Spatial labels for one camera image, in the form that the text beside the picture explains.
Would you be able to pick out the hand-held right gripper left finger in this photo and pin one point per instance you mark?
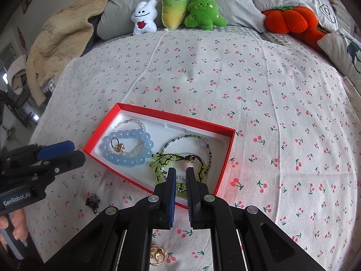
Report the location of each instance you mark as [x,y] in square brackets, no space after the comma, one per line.
[170,199]

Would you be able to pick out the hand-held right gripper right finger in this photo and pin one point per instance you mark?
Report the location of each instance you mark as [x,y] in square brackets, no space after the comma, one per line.
[190,199]

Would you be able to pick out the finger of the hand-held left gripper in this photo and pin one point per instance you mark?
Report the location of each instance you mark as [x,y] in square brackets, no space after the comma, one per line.
[56,150]
[70,161]

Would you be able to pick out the black hair clip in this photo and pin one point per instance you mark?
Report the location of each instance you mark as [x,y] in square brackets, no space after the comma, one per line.
[93,203]

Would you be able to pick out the red cardboard box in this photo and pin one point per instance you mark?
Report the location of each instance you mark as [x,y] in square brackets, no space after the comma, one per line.
[174,135]

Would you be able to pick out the person's left hand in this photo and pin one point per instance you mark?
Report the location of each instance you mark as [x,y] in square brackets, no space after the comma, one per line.
[20,225]

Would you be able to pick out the chair with beige cloth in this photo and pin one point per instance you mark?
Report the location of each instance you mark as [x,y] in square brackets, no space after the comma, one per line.
[18,70]

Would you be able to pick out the beige quilted blanket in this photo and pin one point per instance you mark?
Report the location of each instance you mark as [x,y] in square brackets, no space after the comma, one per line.
[62,39]

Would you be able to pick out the white plush toy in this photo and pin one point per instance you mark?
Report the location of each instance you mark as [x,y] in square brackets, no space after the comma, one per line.
[143,17]

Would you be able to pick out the yellow green carrot plush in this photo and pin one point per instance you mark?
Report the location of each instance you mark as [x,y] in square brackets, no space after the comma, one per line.
[173,11]

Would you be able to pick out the green tree plush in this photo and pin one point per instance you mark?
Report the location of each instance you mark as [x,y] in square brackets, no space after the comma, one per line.
[203,11]

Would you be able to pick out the small orange persimmon plush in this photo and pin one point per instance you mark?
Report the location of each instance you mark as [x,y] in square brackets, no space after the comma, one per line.
[308,35]

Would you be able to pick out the large orange persimmon plush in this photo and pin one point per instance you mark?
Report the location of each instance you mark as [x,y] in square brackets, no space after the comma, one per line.
[287,19]

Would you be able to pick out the white deer print pillow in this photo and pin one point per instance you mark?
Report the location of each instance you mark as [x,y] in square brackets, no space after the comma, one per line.
[344,50]

